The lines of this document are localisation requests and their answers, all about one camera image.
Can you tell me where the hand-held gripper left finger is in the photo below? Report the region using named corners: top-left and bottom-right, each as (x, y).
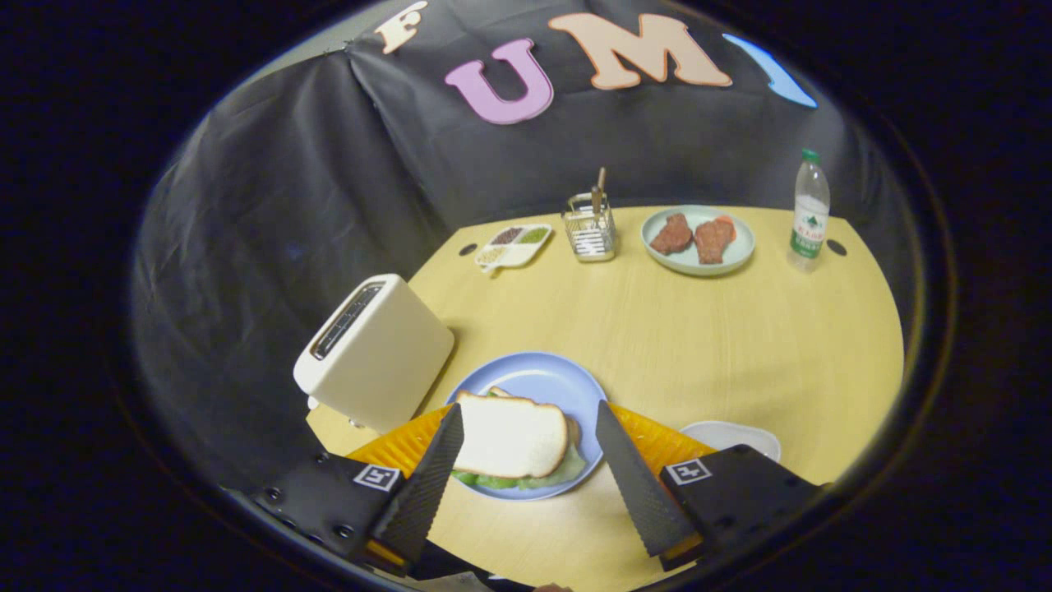
top-left (251, 403), bottom-right (465, 576)

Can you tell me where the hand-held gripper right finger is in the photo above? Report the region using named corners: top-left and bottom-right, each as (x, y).
top-left (594, 400), bottom-right (823, 572)

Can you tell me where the green lettuce leaf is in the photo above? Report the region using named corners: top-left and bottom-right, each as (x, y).
top-left (450, 442), bottom-right (588, 492)

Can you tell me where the toasted bread slice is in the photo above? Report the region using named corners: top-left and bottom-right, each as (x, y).
top-left (452, 391), bottom-right (570, 480)

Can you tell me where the white plate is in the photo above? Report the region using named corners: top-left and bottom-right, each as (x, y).
top-left (680, 421), bottom-right (782, 463)

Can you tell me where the white toaster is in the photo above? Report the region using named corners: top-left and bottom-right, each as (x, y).
top-left (293, 274), bottom-right (455, 435)

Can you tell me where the blue plate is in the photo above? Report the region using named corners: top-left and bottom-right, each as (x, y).
top-left (445, 352), bottom-right (609, 502)

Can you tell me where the pale green plate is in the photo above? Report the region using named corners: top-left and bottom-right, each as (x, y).
top-left (641, 205), bottom-right (755, 276)

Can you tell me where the brown meat patty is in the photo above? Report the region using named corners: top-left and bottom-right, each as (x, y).
top-left (649, 213), bottom-right (694, 255)
top-left (694, 218), bottom-right (735, 265)

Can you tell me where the white divided bean dish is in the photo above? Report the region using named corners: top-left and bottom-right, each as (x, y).
top-left (475, 224), bottom-right (553, 274)

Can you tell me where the black backdrop cloth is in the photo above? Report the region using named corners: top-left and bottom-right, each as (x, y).
top-left (131, 0), bottom-right (917, 494)

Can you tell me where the clear plastic water bottle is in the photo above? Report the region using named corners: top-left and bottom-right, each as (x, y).
top-left (787, 149), bottom-right (831, 272)

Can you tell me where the wire utensil holder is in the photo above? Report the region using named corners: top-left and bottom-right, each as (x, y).
top-left (562, 192), bottom-right (617, 262)

